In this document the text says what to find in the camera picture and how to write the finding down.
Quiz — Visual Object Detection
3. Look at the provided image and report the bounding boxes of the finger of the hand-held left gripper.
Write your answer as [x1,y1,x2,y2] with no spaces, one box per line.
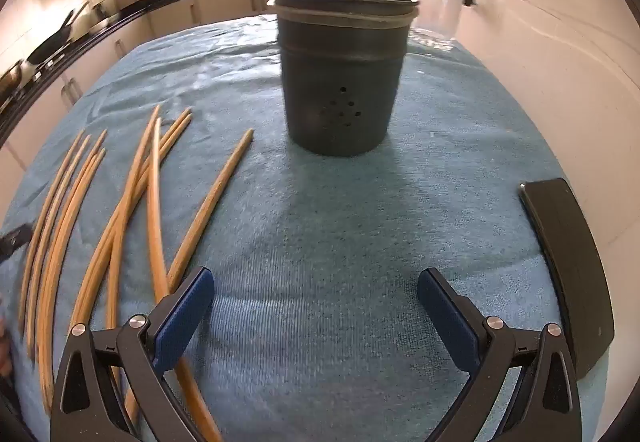
[0,222,33,263]

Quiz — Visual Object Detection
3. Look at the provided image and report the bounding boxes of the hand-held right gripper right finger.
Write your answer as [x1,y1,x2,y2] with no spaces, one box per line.
[417,268,583,442]

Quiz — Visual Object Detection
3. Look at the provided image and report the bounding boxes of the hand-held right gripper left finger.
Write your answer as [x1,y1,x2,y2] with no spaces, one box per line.
[50,266,216,442]

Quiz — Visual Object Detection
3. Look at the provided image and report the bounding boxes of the bunch of wooden chopsticks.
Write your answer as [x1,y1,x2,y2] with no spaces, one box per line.
[17,104,255,442]

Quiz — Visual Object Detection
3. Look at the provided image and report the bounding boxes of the dark grey utensil holder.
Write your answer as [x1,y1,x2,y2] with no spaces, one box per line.
[266,0,421,157]

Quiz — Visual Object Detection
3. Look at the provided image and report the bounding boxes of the black smartphone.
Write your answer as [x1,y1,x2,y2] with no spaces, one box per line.
[518,178,615,380]

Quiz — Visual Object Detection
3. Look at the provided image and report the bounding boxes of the blue tablecloth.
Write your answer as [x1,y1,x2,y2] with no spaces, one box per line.
[0,14,616,442]

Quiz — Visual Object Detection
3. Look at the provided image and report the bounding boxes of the black wok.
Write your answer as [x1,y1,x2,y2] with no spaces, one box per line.
[27,9,88,65]

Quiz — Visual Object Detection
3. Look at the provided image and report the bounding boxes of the cream lower kitchen cabinets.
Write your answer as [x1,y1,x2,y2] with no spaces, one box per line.
[0,0,391,147]

